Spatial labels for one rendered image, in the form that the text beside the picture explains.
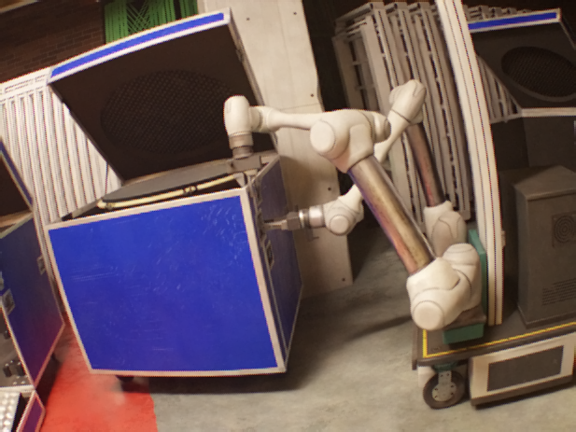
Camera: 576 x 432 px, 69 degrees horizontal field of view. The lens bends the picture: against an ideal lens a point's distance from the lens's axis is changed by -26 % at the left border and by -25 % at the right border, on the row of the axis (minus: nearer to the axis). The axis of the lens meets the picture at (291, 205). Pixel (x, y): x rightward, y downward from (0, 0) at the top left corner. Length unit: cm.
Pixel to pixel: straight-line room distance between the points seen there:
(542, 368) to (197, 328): 148
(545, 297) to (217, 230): 133
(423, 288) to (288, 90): 211
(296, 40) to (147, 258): 187
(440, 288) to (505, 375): 57
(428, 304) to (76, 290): 159
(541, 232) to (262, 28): 233
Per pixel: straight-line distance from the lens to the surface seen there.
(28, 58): 563
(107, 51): 252
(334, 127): 157
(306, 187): 346
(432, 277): 157
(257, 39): 342
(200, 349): 230
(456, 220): 221
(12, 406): 259
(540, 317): 194
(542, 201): 179
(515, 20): 355
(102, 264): 232
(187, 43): 244
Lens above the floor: 123
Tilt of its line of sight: 10 degrees down
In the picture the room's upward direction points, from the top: 10 degrees counter-clockwise
